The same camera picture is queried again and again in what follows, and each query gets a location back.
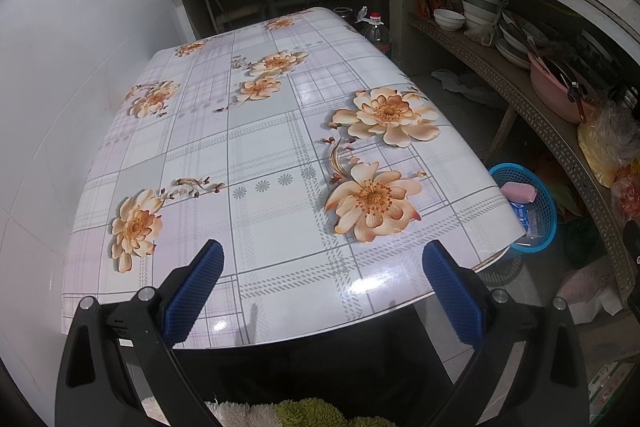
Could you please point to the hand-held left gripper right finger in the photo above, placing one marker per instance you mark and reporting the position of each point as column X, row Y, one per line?
column 452, row 297

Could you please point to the floral plastic tablecloth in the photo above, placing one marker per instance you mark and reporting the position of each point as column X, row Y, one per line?
column 280, row 147

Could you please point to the red plastic bag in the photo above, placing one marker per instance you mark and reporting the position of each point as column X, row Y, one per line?
column 627, row 197

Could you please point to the perforated metal shelf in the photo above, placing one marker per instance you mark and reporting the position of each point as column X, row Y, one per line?
column 545, row 127

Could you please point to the dark green bag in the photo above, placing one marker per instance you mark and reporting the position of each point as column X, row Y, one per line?
column 580, row 237

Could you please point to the pink plastic basin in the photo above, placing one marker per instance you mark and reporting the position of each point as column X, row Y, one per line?
column 550, row 89

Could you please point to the fluffy white green blanket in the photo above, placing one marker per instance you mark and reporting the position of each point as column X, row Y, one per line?
column 300, row 412

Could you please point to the blue plastic basket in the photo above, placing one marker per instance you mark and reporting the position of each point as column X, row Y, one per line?
column 547, row 207

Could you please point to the stack of white plates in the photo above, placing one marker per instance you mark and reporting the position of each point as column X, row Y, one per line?
column 515, row 49

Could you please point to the white bowl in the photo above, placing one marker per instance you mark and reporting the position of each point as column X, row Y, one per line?
column 449, row 21

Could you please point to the dark round jar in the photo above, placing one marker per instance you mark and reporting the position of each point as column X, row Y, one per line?
column 342, row 13

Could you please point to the crumpled white plastic bag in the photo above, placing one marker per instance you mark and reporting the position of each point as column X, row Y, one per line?
column 465, row 84

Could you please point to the yellow plastic bag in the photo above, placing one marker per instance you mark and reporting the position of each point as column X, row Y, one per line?
column 600, row 147

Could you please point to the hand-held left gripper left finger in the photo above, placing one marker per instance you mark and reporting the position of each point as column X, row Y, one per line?
column 192, row 297

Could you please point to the clear oil bottle red cap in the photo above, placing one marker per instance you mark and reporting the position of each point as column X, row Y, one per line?
column 377, row 32

